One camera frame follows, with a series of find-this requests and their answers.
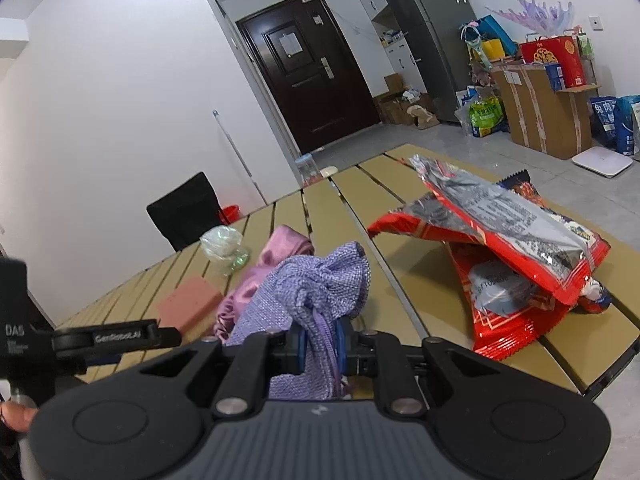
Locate white green bag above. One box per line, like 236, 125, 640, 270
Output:
467, 97, 507, 138

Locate white lower cabinet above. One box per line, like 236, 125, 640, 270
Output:
387, 40, 426, 93

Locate white mop stick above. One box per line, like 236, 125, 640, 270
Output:
212, 109, 268, 206

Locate blue pet food bag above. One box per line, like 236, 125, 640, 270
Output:
615, 95, 640, 157
590, 96, 619, 142

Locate small cardboard boxes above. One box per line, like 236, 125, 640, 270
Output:
374, 74, 436, 126

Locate large taped cardboard box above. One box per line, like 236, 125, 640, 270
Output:
490, 62, 596, 161

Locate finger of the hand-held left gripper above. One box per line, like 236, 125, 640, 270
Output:
52, 319, 182, 367

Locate blue gift bag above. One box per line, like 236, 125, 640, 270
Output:
472, 15, 518, 58

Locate purple woven drawstring pouch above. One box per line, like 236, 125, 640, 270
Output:
227, 241, 372, 402

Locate grey refrigerator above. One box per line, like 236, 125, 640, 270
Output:
367, 0, 478, 125

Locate clear crumpled plastic bag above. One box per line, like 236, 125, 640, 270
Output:
200, 226, 250, 277

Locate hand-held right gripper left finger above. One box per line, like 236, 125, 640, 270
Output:
140, 327, 308, 418

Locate dark brown door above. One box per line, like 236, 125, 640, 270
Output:
236, 0, 381, 156

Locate red gift box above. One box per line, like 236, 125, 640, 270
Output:
520, 35, 586, 91

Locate pink satin cloth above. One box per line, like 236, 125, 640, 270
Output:
214, 225, 316, 343

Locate red snack bag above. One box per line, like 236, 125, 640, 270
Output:
446, 242, 613, 361
367, 155, 612, 306

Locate beige cat scratcher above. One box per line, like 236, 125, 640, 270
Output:
406, 105, 441, 131

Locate dark snack bag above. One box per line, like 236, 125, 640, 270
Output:
496, 170, 551, 206

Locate clear plastic jar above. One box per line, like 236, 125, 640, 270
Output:
295, 155, 321, 187

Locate person's left hand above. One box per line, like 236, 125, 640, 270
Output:
0, 400, 40, 433

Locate black folding chair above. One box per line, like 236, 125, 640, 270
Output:
146, 171, 223, 253

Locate white bathroom scale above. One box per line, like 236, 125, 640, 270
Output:
571, 147, 633, 179

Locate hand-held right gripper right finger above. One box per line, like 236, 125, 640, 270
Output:
334, 322, 496, 416

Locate purple coral decoration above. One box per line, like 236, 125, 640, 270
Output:
485, 0, 576, 38

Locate tan folding camping table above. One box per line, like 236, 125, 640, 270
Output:
50, 143, 640, 401

